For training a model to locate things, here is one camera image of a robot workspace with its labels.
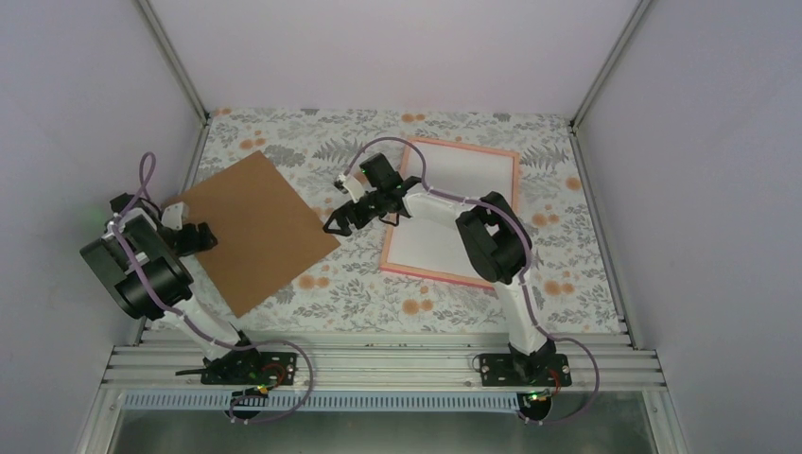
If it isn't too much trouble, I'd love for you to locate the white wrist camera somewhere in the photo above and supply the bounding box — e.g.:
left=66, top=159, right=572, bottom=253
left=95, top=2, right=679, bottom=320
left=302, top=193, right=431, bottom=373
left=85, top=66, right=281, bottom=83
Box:
left=334, top=174, right=366, bottom=202
left=161, top=201, right=189, bottom=231

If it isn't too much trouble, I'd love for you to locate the brown cardboard backing board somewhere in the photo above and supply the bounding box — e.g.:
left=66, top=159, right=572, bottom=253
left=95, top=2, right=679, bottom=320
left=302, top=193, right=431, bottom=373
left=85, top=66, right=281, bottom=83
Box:
left=167, top=152, right=340, bottom=317

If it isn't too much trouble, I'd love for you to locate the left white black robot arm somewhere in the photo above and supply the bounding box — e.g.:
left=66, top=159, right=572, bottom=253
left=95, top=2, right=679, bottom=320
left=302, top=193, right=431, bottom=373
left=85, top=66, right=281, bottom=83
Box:
left=79, top=193, right=264, bottom=384

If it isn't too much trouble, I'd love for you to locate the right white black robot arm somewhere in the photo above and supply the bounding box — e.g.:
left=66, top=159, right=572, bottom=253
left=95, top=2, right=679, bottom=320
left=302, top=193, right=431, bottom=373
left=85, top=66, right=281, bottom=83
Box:
left=323, top=154, right=556, bottom=385

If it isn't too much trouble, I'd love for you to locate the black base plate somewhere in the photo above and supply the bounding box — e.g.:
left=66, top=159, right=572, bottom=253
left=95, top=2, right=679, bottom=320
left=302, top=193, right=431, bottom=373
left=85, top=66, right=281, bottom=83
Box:
left=200, top=350, right=298, bottom=387
left=473, top=353, right=573, bottom=388

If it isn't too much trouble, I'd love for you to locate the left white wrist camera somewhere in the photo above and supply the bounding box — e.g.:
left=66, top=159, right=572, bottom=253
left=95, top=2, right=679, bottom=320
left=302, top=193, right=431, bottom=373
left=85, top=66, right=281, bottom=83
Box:
left=161, top=201, right=189, bottom=231

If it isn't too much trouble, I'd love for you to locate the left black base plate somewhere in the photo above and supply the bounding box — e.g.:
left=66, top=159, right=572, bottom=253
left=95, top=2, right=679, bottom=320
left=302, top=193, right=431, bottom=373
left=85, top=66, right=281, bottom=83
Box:
left=200, top=350, right=298, bottom=387

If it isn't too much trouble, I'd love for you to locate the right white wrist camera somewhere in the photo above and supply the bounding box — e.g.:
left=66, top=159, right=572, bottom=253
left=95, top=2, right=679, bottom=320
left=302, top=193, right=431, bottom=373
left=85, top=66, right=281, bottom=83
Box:
left=334, top=174, right=366, bottom=202

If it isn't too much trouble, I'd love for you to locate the floral patterned table mat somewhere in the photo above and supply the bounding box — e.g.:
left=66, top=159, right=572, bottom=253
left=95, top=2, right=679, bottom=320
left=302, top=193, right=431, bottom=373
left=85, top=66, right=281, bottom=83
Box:
left=197, top=108, right=620, bottom=334

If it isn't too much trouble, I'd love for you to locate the orange pink wooden frame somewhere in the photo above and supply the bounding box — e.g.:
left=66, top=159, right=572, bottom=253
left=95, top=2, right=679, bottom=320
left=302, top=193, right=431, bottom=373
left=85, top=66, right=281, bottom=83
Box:
left=379, top=136, right=521, bottom=290

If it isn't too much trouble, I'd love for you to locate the aluminium rail base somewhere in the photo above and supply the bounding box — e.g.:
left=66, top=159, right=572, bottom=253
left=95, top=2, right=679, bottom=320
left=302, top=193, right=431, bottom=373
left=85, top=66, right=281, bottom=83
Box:
left=78, top=329, right=687, bottom=453

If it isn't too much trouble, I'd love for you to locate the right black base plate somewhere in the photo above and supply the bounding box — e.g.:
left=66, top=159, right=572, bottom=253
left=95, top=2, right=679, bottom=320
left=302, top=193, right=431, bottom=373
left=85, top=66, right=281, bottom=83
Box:
left=473, top=353, right=573, bottom=388

